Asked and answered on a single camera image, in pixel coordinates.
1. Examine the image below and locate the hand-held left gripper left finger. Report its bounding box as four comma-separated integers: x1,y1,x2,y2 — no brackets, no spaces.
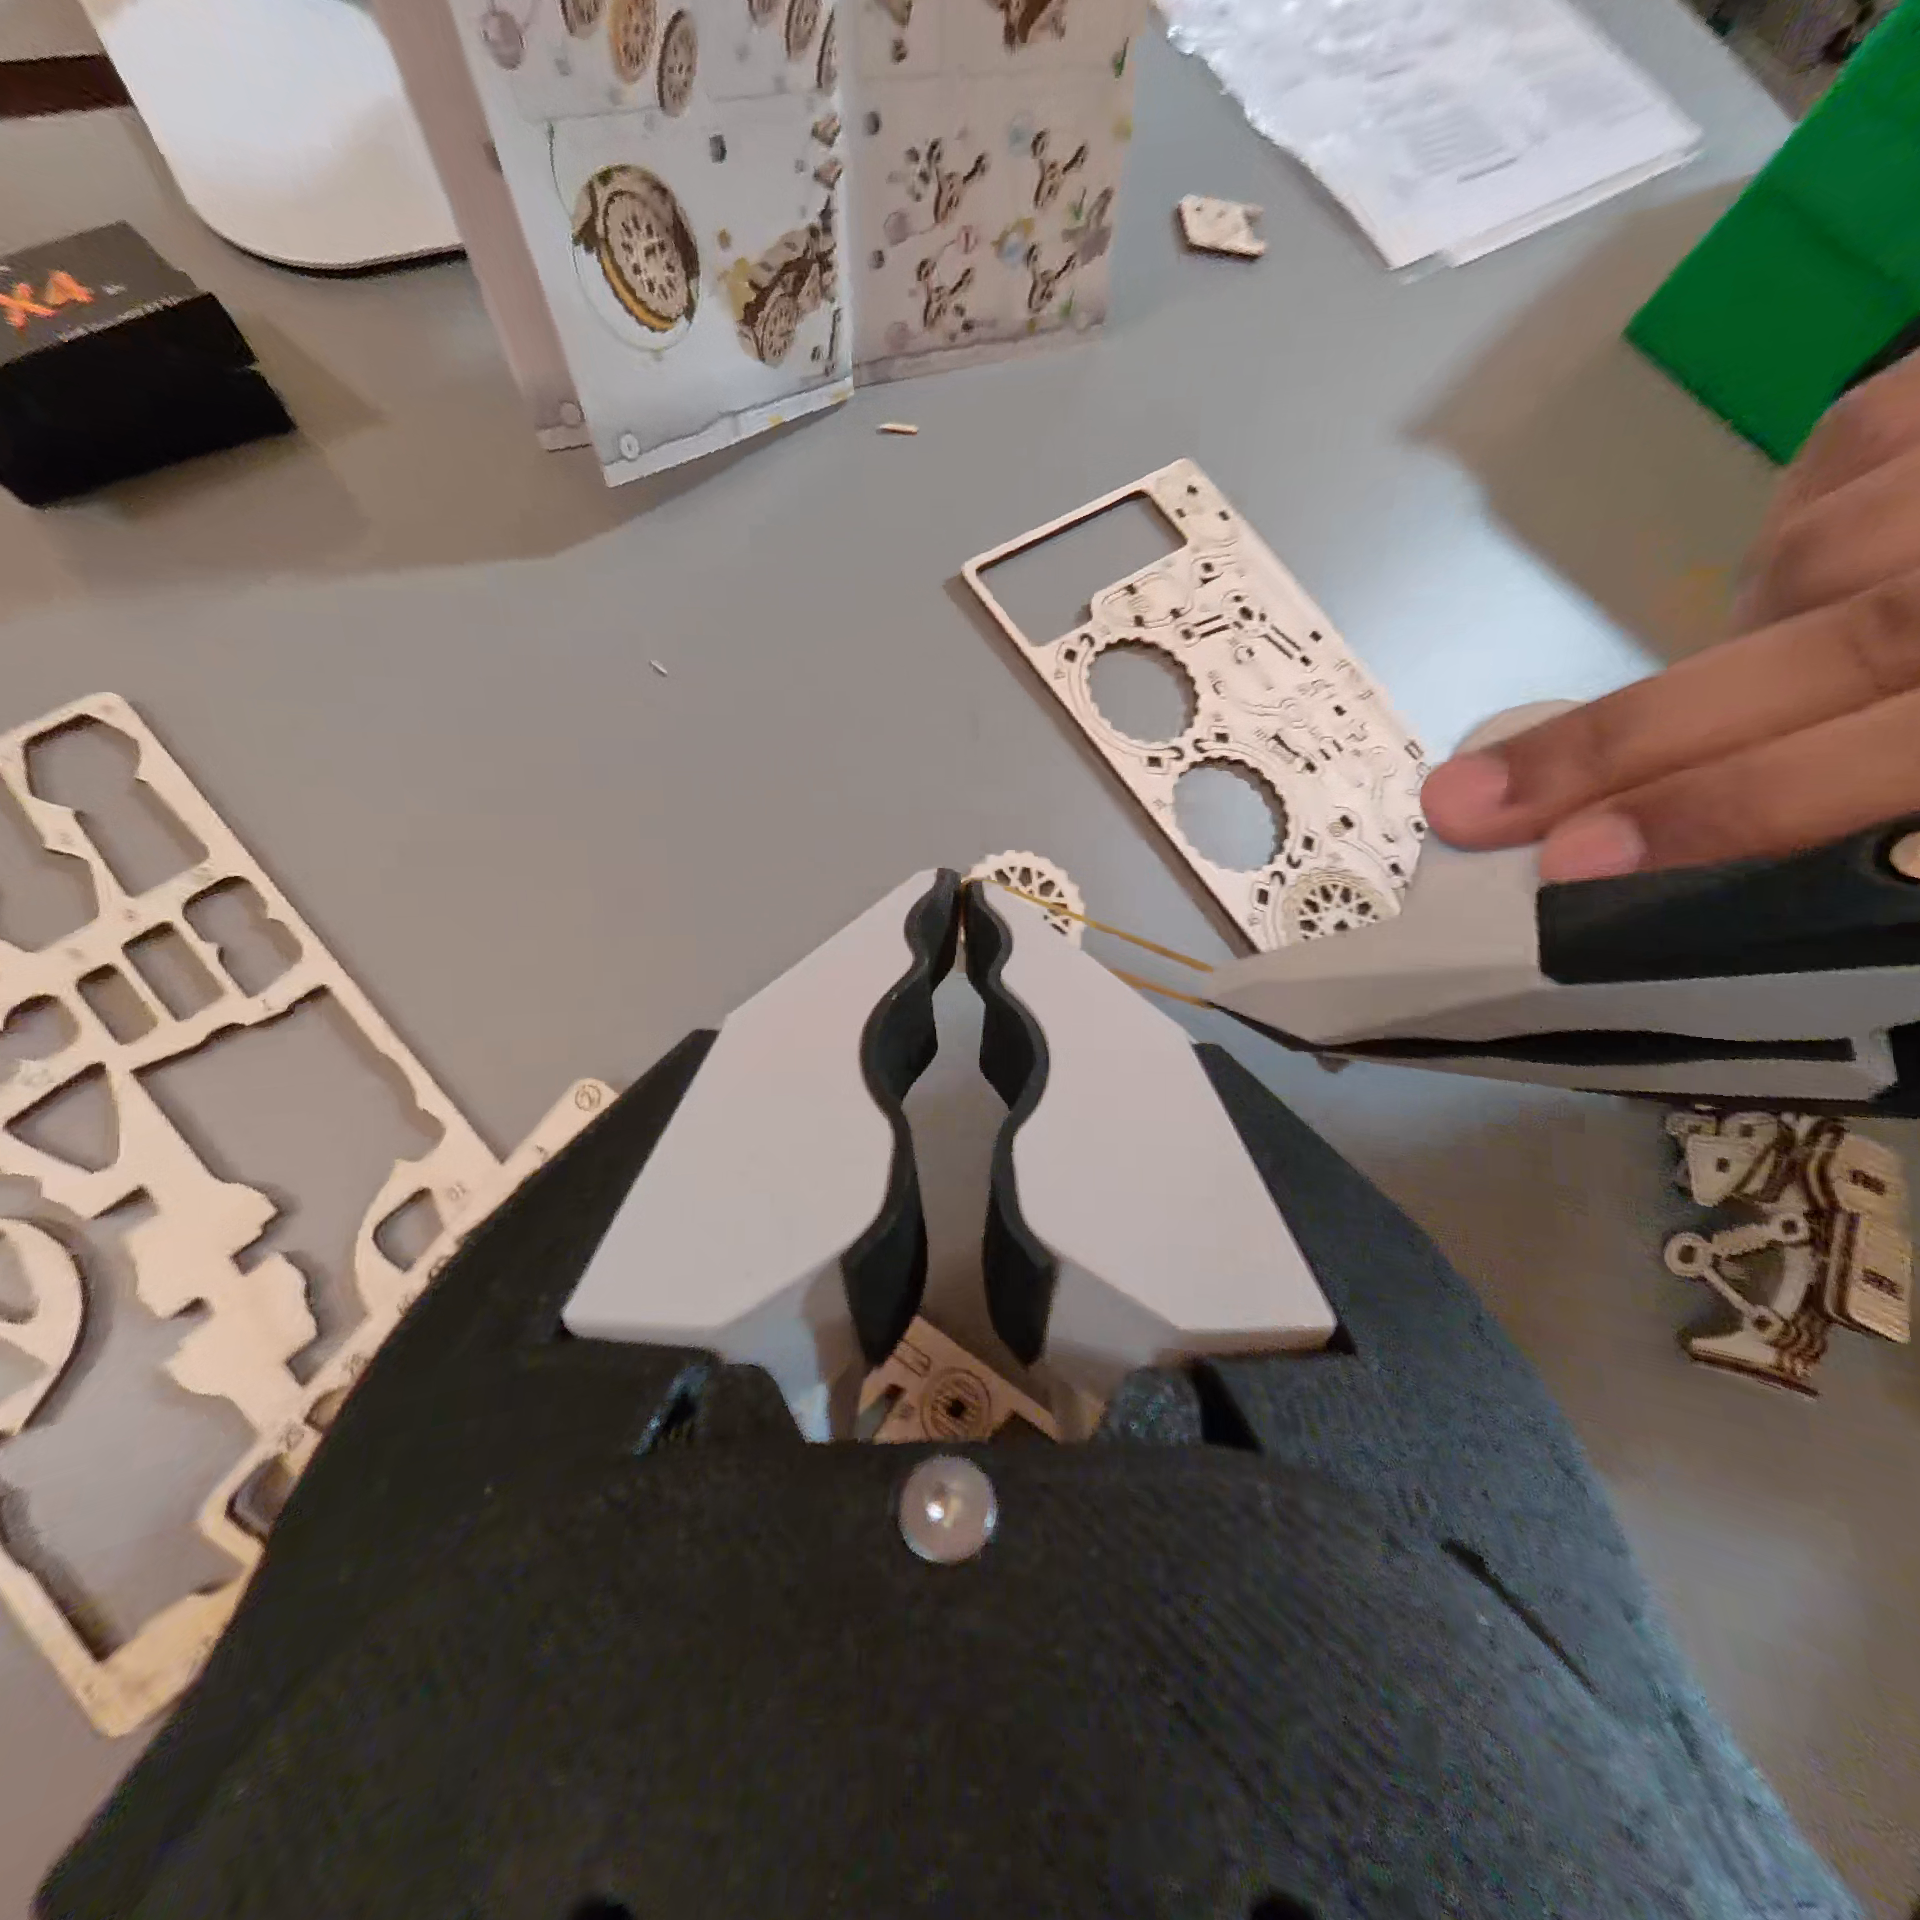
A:
563,866,963,1366

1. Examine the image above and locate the white printed paper sheet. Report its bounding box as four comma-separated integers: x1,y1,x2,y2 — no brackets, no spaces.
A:
1154,0,1706,281

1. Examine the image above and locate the small wooden model assembly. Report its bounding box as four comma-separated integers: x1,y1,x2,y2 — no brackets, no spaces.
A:
1663,1106,1915,1396

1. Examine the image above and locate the green plastic bin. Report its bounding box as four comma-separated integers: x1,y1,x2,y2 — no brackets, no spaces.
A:
1624,17,1920,466

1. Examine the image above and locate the wooden sheet with round holes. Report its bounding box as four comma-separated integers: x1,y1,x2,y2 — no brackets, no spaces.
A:
961,458,1433,954

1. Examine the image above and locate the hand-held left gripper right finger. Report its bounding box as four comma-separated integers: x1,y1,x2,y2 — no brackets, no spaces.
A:
961,878,1340,1369

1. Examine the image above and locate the wooden gear parts sheet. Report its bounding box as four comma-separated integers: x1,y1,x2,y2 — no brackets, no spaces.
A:
269,1077,1059,1548

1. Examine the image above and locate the person's right hand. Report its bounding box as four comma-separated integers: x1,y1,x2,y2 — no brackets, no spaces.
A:
1418,352,1920,886

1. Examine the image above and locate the folded instruction booklet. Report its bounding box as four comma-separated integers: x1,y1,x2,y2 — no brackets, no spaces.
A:
375,0,1151,489

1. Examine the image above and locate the wooden gear wheel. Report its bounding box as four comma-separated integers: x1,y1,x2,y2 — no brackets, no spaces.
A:
977,850,1085,942

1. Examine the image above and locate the black box with orange print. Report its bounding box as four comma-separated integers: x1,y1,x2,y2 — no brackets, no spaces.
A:
0,222,298,510

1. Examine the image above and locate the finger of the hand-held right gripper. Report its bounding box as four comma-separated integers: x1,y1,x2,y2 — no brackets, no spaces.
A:
1207,838,1920,1052
1317,1030,1904,1109

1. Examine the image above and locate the white paper pile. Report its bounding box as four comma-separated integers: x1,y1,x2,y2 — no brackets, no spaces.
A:
76,0,467,272

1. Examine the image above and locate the large emptied wooden parts sheet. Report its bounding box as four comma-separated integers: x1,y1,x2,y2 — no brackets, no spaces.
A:
0,690,505,1742

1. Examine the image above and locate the tan rubber band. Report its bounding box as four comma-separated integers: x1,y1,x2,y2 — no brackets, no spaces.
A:
961,882,1220,1011

